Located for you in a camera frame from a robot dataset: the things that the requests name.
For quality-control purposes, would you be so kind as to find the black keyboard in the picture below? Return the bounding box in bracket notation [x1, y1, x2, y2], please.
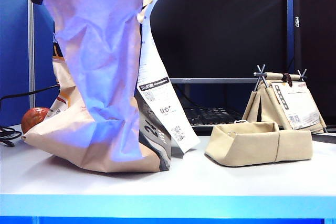
[183, 107, 244, 133]

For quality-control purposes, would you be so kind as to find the large black monitor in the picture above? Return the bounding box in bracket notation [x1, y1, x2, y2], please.
[143, 0, 288, 85]

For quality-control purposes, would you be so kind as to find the white desk calendar card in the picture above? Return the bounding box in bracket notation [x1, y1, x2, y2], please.
[270, 81, 320, 131]

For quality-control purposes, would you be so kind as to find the beige fabric tent organizer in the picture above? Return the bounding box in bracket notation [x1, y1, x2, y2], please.
[241, 63, 328, 134]

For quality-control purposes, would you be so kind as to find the black cable bundle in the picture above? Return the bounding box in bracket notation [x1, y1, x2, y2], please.
[0, 125, 23, 148]

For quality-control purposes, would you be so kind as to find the blue office partition panel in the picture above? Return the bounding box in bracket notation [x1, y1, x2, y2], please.
[0, 0, 29, 127]
[33, 3, 62, 109]
[287, 0, 295, 72]

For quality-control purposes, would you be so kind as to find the black monitor stand base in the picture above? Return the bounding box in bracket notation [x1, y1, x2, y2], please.
[311, 127, 336, 144]

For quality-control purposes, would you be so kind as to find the black HSD monitor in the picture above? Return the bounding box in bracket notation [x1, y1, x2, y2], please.
[293, 0, 336, 125]

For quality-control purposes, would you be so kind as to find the orange fruit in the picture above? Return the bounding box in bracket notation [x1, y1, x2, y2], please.
[20, 107, 51, 135]

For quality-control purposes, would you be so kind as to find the brown printed paper bag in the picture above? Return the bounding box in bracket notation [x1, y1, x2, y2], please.
[21, 0, 178, 174]

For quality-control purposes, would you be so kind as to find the long white printed receipt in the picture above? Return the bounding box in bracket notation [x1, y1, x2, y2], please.
[136, 3, 202, 154]

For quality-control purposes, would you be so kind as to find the beige fabric tray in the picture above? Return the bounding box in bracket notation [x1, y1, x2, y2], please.
[204, 121, 314, 167]

